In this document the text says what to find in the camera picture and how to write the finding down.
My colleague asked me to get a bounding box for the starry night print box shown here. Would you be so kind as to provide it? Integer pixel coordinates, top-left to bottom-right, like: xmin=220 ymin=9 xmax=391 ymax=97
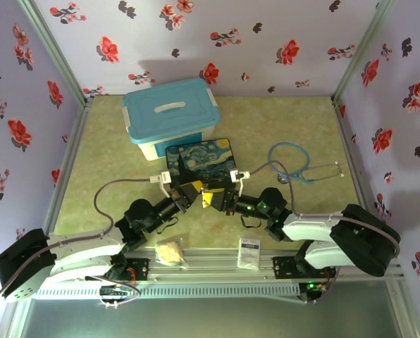
xmin=165 ymin=137 xmax=240 ymax=190

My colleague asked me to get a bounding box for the blue stethoscope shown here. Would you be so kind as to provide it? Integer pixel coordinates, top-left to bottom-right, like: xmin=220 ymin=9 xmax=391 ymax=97
xmin=268 ymin=142 xmax=345 ymax=184

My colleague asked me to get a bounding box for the beige crumpled bag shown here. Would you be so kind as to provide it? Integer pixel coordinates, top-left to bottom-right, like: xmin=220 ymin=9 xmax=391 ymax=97
xmin=154 ymin=240 xmax=190 ymax=270

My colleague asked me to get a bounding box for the white gauze packet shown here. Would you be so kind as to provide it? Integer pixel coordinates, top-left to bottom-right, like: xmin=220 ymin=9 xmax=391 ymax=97
xmin=237 ymin=237 xmax=262 ymax=271

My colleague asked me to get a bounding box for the blue lidded white storage box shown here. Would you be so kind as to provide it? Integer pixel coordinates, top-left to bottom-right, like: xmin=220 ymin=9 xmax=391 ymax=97
xmin=121 ymin=77 xmax=221 ymax=162

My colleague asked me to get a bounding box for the grey right arm cable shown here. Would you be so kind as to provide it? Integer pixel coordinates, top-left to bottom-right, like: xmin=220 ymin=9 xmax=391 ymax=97
xmin=248 ymin=160 xmax=402 ymax=260

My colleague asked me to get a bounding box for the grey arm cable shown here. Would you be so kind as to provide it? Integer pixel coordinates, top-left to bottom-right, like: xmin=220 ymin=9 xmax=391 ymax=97
xmin=0 ymin=175 xmax=158 ymax=299
xmin=248 ymin=160 xmax=402 ymax=260

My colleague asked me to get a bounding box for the grey left arm cable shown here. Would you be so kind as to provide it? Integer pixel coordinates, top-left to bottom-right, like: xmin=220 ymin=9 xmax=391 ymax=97
xmin=0 ymin=175 xmax=158 ymax=299

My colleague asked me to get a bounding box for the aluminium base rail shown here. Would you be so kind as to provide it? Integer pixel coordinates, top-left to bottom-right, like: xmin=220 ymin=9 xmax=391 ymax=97
xmin=125 ymin=246 xmax=407 ymax=282

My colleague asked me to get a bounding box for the grey left base cable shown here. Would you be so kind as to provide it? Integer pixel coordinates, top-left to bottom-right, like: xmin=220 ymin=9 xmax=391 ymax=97
xmin=85 ymin=275 xmax=142 ymax=306

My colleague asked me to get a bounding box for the grey base cable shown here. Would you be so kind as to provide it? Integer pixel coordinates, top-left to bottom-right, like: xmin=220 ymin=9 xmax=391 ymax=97
xmin=315 ymin=258 xmax=342 ymax=304
xmin=85 ymin=275 xmax=142 ymax=306

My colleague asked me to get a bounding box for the aluminium side rail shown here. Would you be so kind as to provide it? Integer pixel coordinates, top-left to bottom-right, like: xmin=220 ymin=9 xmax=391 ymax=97
xmin=331 ymin=98 xmax=371 ymax=212
xmin=42 ymin=100 xmax=95 ymax=235

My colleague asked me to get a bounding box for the white slotted cable duct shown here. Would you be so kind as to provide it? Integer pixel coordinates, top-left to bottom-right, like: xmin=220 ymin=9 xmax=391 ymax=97
xmin=36 ymin=283 xmax=299 ymax=301

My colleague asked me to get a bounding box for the grey right base cable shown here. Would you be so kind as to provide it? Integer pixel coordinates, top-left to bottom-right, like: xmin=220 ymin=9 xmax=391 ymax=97
xmin=315 ymin=258 xmax=342 ymax=304

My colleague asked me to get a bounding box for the aluminium frame leg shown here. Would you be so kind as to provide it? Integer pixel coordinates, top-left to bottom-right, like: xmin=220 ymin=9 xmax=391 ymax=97
xmin=385 ymin=280 xmax=420 ymax=338
xmin=0 ymin=301 xmax=33 ymax=338

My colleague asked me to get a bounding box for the aluminium corner post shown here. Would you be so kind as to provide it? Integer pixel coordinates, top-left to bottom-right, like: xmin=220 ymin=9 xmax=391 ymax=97
xmin=331 ymin=0 xmax=397 ymax=103
xmin=18 ymin=0 xmax=95 ymax=106

